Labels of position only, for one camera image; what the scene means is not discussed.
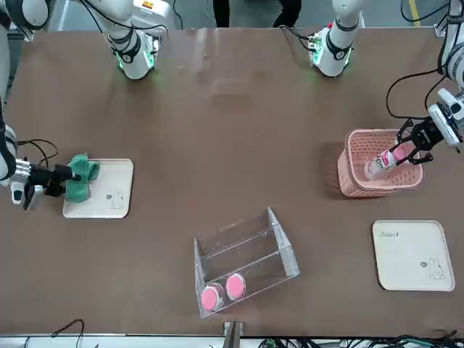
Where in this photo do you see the aluminium frame rail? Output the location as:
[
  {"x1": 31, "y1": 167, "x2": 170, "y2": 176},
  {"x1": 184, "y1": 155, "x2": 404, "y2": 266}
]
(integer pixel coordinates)
[{"x1": 433, "y1": 0, "x2": 464, "y2": 102}]

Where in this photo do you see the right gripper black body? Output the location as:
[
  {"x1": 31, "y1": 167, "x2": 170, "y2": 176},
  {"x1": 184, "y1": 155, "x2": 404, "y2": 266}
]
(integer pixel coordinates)
[{"x1": 30, "y1": 165, "x2": 58, "y2": 186}]

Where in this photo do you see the person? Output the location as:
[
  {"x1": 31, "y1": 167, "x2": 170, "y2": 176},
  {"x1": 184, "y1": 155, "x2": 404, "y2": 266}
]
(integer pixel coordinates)
[{"x1": 212, "y1": 0, "x2": 302, "y2": 28}]

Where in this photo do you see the white desk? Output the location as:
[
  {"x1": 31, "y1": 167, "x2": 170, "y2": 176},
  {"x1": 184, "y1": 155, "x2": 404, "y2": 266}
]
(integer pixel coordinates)
[{"x1": 0, "y1": 335, "x2": 464, "y2": 348}]

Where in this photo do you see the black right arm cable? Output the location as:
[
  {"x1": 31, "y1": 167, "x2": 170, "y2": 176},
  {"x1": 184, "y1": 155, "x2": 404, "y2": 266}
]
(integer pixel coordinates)
[{"x1": 16, "y1": 138, "x2": 59, "y2": 171}]

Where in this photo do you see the grey wrist camera housing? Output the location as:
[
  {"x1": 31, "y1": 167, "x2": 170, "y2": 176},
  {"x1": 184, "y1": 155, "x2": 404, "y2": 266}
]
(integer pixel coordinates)
[
  {"x1": 22, "y1": 183, "x2": 45, "y2": 211},
  {"x1": 426, "y1": 104, "x2": 464, "y2": 148}
]

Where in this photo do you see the grey left wrist camera housing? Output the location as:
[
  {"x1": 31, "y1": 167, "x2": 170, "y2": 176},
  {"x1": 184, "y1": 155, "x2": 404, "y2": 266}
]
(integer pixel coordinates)
[{"x1": 426, "y1": 104, "x2": 464, "y2": 148}]

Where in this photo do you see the pink plastic basket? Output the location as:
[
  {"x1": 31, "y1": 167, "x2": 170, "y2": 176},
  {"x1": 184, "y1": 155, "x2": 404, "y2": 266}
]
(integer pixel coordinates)
[{"x1": 336, "y1": 128, "x2": 424, "y2": 199}]

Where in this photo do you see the black base cable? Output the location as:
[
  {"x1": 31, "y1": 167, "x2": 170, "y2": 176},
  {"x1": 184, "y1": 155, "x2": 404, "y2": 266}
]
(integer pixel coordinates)
[
  {"x1": 159, "y1": 0, "x2": 182, "y2": 33},
  {"x1": 278, "y1": 24, "x2": 315, "y2": 50}
]

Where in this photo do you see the pink cap milk bottle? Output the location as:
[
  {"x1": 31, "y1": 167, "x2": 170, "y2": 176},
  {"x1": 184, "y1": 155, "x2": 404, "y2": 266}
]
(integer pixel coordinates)
[
  {"x1": 363, "y1": 144, "x2": 409, "y2": 181},
  {"x1": 199, "y1": 282, "x2": 226, "y2": 312},
  {"x1": 225, "y1": 272, "x2": 248, "y2": 301}
]

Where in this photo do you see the black right base cable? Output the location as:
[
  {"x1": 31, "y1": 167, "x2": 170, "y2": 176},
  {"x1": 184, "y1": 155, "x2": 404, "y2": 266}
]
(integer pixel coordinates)
[{"x1": 159, "y1": 0, "x2": 182, "y2": 33}]

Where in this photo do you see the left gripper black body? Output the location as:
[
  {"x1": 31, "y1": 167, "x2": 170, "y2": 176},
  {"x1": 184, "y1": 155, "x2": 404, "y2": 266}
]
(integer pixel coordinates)
[{"x1": 416, "y1": 116, "x2": 442, "y2": 146}]

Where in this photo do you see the aluminium frame post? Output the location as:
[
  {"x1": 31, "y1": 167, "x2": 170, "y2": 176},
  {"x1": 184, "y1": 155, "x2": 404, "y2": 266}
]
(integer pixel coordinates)
[{"x1": 223, "y1": 320, "x2": 244, "y2": 348}]

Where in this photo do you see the green cloth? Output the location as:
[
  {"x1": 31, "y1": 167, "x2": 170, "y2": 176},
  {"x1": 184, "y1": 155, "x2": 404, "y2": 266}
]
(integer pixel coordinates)
[{"x1": 65, "y1": 152, "x2": 101, "y2": 203}]

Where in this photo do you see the black left base cable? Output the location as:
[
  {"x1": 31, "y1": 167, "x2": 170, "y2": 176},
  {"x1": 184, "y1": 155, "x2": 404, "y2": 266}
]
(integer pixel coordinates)
[{"x1": 278, "y1": 24, "x2": 315, "y2": 50}]

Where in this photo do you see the cream rabbit print tray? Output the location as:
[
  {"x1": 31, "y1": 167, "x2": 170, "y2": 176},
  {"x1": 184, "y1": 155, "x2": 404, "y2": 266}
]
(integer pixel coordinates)
[
  {"x1": 372, "y1": 220, "x2": 456, "y2": 292},
  {"x1": 62, "y1": 158, "x2": 134, "y2": 220}
]

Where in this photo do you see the black cable bundle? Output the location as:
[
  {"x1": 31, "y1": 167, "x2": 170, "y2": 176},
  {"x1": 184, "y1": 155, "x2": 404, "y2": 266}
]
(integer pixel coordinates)
[{"x1": 253, "y1": 328, "x2": 464, "y2": 348}]

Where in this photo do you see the grey right wrist camera housing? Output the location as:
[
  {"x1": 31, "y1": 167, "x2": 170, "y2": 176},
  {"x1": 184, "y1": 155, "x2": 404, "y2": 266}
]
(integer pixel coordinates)
[{"x1": 22, "y1": 183, "x2": 45, "y2": 211}]

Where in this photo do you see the white box with orange label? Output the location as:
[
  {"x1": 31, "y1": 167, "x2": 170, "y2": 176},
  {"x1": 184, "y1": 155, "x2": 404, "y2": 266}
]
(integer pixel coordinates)
[{"x1": 133, "y1": 0, "x2": 171, "y2": 18}]

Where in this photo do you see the clear acrylic shelf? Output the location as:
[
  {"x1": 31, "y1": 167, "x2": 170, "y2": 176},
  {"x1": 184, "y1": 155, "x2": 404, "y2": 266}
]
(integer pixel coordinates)
[{"x1": 193, "y1": 206, "x2": 301, "y2": 320}]

